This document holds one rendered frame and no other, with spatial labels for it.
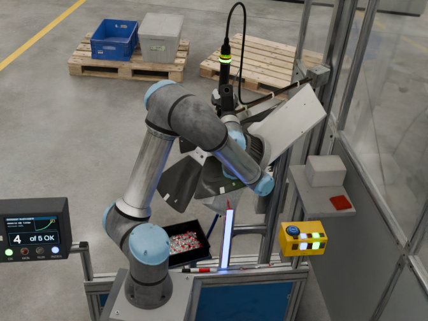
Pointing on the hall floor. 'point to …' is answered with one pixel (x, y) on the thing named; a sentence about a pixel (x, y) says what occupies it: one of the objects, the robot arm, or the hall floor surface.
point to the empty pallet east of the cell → (255, 64)
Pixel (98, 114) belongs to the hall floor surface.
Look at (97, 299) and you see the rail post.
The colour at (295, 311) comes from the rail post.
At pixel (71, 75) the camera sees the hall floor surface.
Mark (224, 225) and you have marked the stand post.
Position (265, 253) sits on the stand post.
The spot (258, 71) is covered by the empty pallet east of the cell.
